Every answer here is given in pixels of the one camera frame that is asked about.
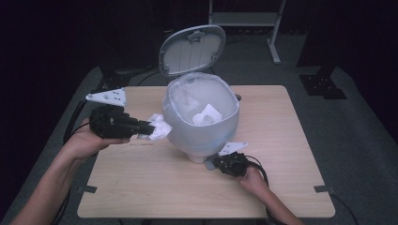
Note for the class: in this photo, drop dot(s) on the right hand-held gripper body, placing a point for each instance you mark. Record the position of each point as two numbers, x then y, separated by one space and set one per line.
233 162

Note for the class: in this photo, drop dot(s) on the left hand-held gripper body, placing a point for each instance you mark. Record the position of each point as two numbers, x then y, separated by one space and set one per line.
111 123

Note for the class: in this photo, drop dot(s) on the white paper towel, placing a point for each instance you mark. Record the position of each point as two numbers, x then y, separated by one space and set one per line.
207 116
160 126

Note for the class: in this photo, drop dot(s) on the white lidded trash bin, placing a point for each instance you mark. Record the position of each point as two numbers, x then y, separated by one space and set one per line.
200 137

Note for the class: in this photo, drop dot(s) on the translucent plastic bin liner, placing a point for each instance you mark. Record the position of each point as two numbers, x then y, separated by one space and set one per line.
200 93

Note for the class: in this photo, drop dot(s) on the person's right hand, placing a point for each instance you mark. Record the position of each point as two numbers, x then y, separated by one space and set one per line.
252 181

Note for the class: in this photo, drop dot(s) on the person's left hand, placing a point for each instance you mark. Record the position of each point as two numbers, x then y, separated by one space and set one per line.
84 140

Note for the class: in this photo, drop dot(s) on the black stand base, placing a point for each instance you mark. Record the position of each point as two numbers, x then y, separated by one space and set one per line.
119 78

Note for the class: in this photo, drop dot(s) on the folded white paper towel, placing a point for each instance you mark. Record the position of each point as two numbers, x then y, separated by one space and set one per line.
207 116

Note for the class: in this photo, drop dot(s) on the grey tape strip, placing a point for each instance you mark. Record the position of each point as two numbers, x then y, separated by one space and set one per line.
322 188
87 189

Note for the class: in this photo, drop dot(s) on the white metal stand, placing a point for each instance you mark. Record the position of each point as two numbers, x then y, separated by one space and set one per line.
250 18

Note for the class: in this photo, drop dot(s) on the black floor base plate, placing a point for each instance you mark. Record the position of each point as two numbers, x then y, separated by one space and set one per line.
322 86

